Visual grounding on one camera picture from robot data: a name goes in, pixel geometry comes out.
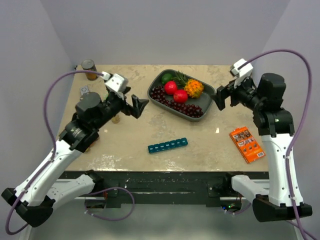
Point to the dark red grape bunch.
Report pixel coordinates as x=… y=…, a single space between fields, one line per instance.
x=194 y=111

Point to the orange pineapple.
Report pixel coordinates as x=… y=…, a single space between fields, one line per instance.
x=194 y=88

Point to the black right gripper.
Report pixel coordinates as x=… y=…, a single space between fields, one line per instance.
x=223 y=92

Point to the red pomegranate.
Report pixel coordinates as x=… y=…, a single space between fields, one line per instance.
x=170 y=88
x=180 y=96

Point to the tin food can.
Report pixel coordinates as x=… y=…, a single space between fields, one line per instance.
x=89 y=65

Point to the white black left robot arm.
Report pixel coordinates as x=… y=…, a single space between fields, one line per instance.
x=35 y=199

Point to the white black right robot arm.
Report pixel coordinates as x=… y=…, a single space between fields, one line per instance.
x=283 y=200

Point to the silver toothpaste box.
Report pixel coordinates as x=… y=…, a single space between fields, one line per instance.
x=84 y=90

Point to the red pomegranate left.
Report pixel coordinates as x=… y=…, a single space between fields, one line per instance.
x=170 y=88

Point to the teal weekly pill organizer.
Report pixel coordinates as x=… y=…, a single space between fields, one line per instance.
x=168 y=145

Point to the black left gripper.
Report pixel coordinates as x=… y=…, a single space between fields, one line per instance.
x=138 y=104

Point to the clear pill bottle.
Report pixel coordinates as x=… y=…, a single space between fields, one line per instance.
x=116 y=119

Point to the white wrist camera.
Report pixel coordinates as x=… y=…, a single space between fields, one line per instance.
x=115 y=83
x=240 y=70

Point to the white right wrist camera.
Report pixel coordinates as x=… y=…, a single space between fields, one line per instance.
x=240 y=70

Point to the green lime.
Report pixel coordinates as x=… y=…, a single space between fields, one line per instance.
x=166 y=78

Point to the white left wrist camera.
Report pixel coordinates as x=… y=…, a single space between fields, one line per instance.
x=115 y=83

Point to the red pomegranate right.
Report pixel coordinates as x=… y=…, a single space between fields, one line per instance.
x=180 y=96

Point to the orange cardboard box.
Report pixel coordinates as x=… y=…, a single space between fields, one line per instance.
x=246 y=144

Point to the black table front rail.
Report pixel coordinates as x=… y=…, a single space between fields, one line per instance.
x=210 y=189

